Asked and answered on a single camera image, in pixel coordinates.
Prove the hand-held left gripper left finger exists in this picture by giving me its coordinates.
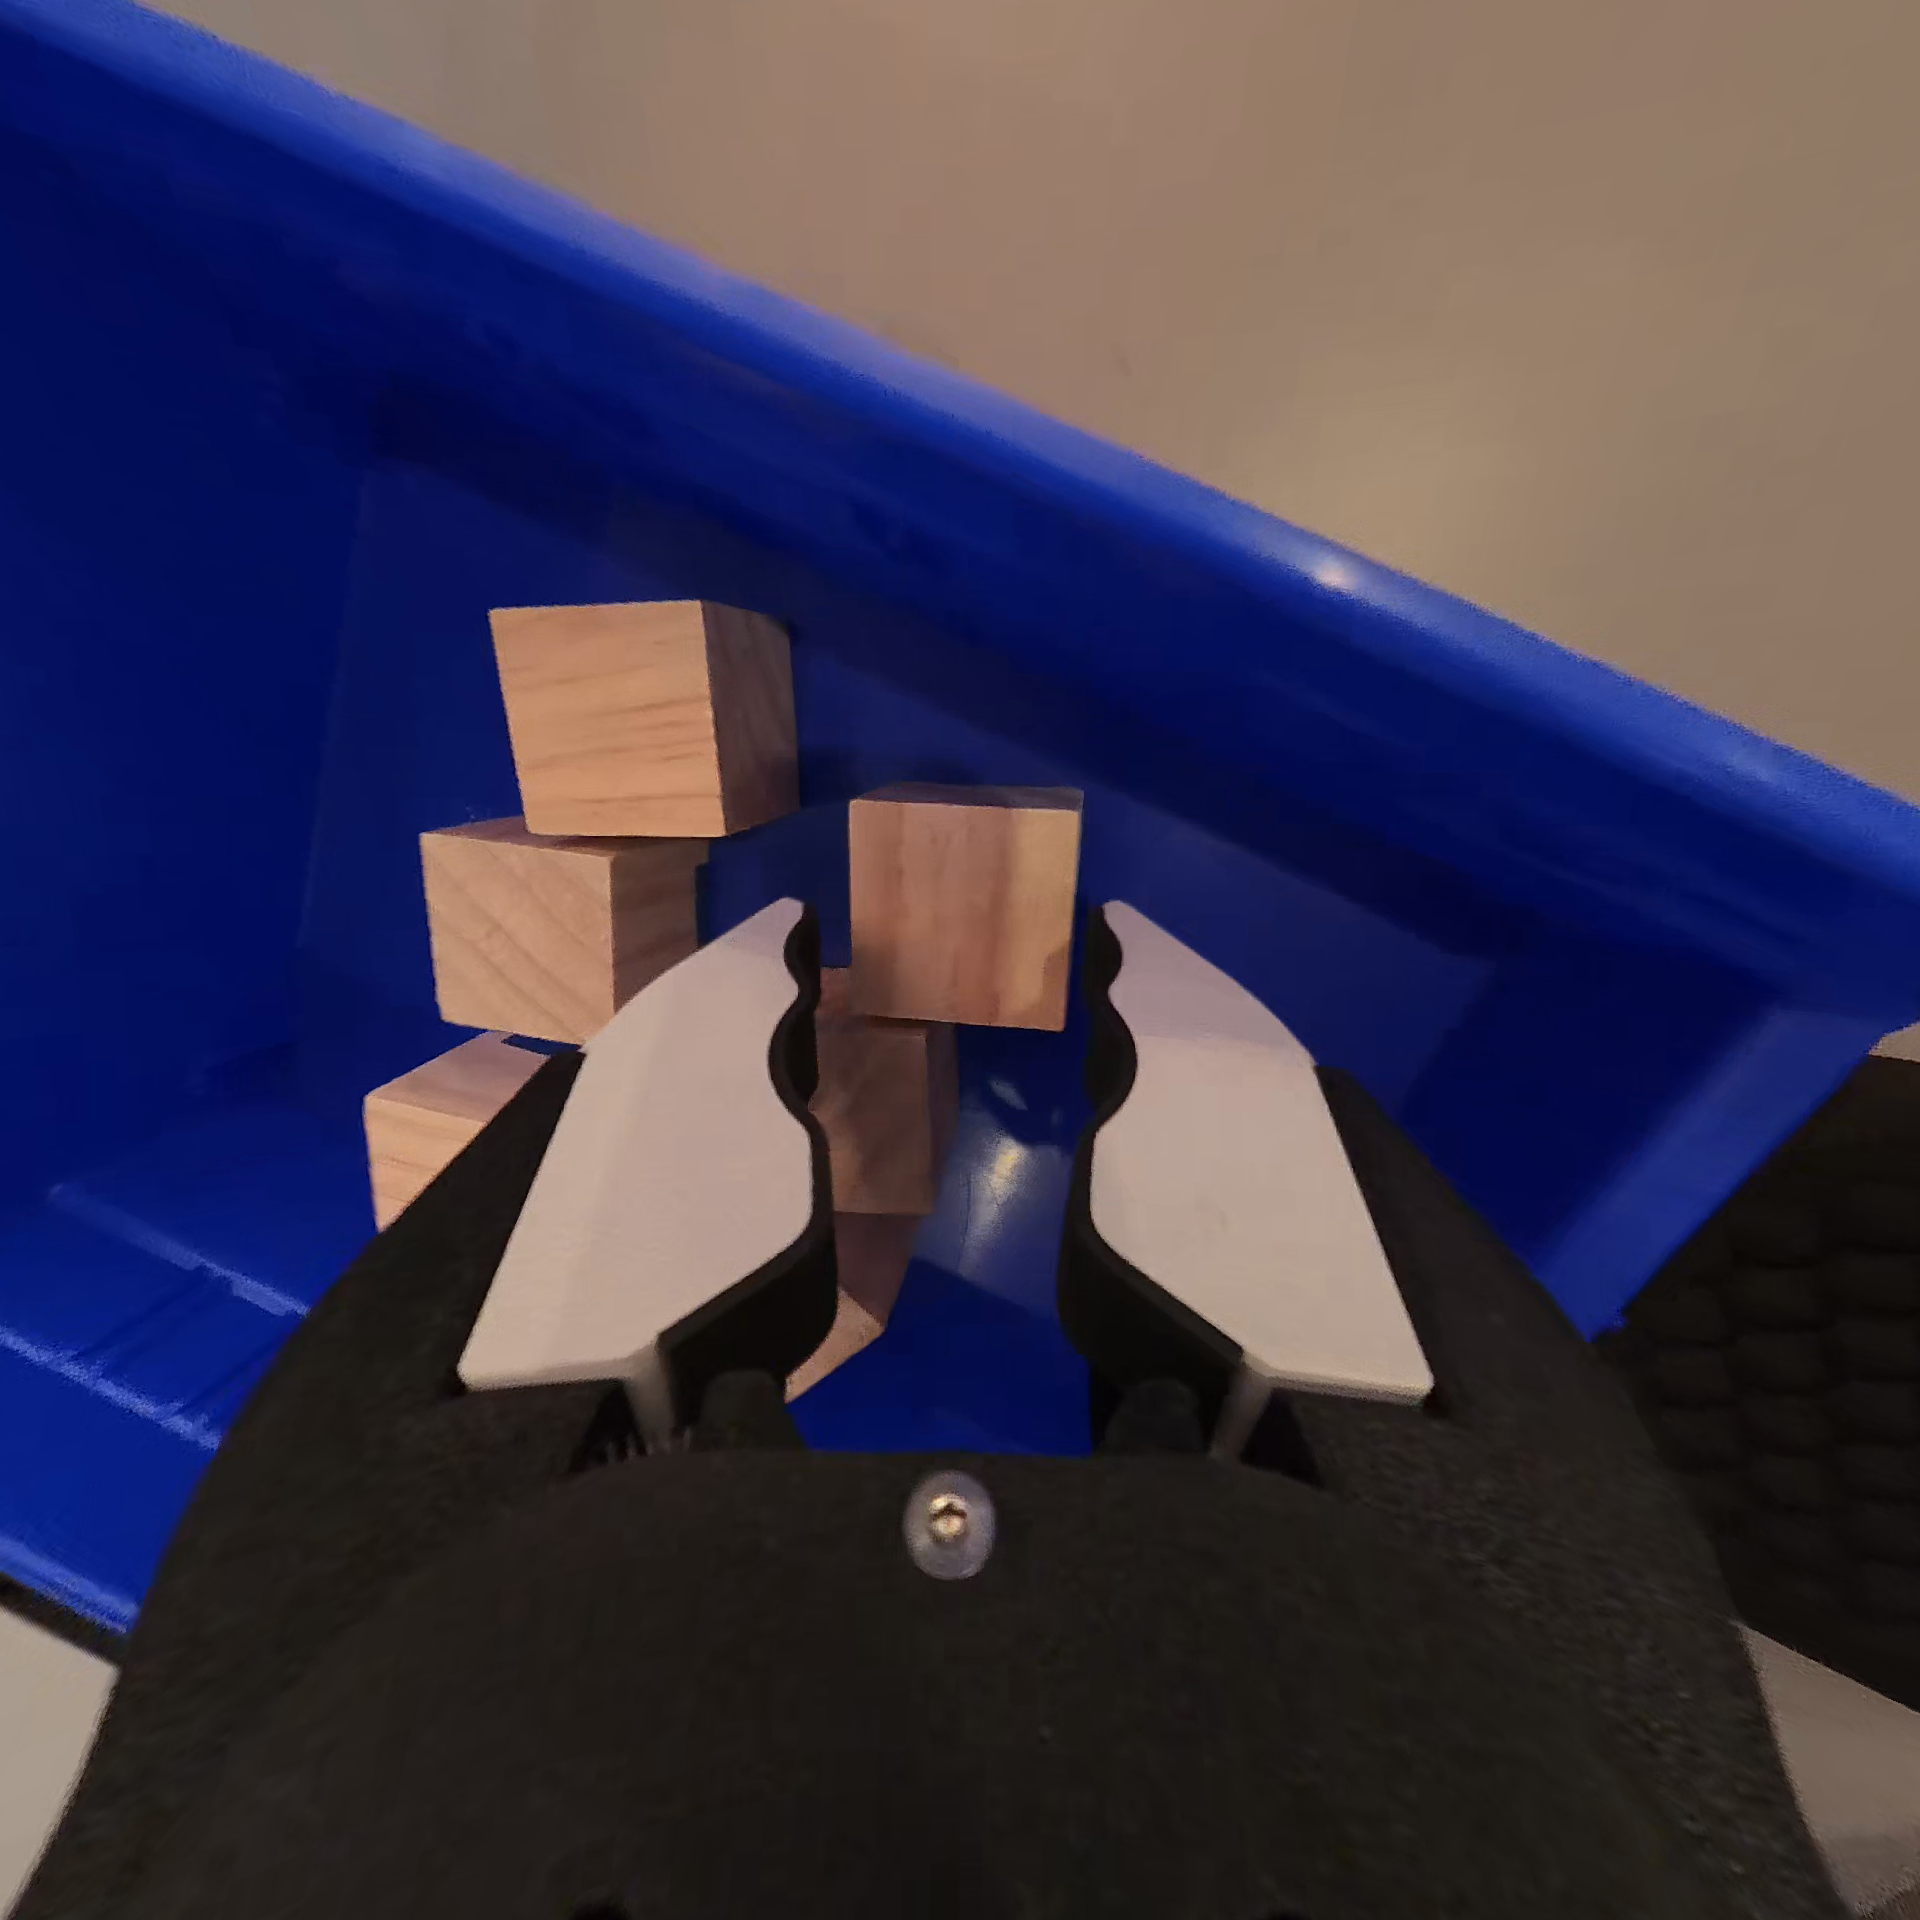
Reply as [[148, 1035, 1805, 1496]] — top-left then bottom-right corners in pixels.
[[455, 896, 836, 1448]]

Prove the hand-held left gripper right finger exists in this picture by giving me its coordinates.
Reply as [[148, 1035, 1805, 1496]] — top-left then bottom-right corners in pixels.
[[1055, 901, 1438, 1465]]

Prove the blue plastic bin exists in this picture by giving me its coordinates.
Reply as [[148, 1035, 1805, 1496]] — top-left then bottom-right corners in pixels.
[[0, 0, 1920, 1637]]

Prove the black textured pad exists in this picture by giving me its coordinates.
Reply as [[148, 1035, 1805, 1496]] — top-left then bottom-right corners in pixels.
[[1597, 1049, 1920, 1711]]

